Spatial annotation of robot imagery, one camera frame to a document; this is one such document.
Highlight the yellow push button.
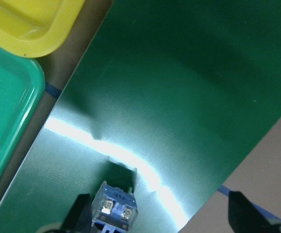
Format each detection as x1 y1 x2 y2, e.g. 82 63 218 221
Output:
91 182 138 233

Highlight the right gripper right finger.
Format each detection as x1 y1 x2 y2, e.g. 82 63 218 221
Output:
228 191 281 233

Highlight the green plastic tray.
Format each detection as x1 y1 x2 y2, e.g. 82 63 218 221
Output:
0 48 45 177

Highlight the green conveyor belt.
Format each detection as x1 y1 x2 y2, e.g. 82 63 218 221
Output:
0 0 281 233

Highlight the yellow plastic tray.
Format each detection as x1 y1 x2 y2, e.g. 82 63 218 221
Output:
0 0 85 58

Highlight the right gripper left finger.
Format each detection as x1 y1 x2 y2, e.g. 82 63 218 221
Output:
59 194 92 233

